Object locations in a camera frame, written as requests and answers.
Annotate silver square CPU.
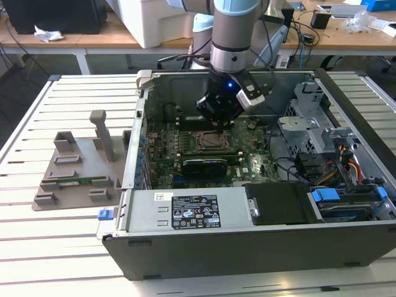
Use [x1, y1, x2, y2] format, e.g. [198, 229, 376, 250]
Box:
[204, 134, 228, 149]

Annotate metal socket cover frame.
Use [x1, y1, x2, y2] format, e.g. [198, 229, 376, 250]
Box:
[195, 131, 233, 152]

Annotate black CPU socket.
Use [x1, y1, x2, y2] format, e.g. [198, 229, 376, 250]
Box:
[193, 129, 235, 152]

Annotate black graphics card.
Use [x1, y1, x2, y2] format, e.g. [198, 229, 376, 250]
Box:
[181, 157, 228, 181]

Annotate green motherboard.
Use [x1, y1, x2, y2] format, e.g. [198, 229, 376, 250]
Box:
[145, 119, 281, 190]

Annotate grey metal drive cage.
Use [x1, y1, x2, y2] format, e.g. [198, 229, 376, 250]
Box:
[277, 80, 368, 161]

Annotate white plastic box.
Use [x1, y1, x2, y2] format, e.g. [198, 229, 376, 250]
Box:
[108, 0, 199, 50]

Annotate black plastic shroud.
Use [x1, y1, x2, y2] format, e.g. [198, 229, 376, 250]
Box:
[243, 182, 315, 226]

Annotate black cube box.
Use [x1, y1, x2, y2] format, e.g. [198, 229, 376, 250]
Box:
[280, 7, 295, 32]

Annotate grey labelled power supply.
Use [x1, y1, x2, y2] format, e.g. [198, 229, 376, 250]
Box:
[125, 186, 260, 233]

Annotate wooden desk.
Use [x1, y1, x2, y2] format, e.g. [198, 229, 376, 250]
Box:
[0, 0, 396, 77]

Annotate hard disk in blue carrier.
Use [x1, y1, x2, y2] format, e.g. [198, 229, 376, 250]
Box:
[309, 189, 377, 223]

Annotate black open PC case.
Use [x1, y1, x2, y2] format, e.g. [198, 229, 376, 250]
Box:
[95, 67, 396, 282]

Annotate green RAM stick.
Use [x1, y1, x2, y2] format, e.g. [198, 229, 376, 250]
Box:
[58, 175, 108, 187]

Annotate white flat device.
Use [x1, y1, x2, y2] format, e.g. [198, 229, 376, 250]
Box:
[315, 2, 369, 19]

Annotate crumpled clear plastic bag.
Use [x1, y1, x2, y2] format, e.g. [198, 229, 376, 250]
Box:
[342, 11, 377, 34]

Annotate grey parts rack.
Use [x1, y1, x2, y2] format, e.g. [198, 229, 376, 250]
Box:
[32, 110, 134, 213]

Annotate black computer tower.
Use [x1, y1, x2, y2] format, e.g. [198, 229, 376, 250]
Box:
[1, 0, 108, 35]

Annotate crumpled white paper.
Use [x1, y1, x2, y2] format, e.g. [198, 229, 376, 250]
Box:
[33, 24, 65, 43]

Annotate small white box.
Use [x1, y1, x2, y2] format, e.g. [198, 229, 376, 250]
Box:
[369, 18, 396, 38]

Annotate blue cardboard box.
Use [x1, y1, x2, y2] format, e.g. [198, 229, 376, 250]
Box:
[360, 0, 396, 12]

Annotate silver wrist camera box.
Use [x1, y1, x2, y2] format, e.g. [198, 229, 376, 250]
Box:
[235, 79, 267, 111]

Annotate black wire loop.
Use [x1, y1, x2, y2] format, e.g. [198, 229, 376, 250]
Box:
[266, 105, 299, 184]

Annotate yellow red power wires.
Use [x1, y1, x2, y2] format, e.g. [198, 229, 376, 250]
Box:
[321, 144, 363, 186]

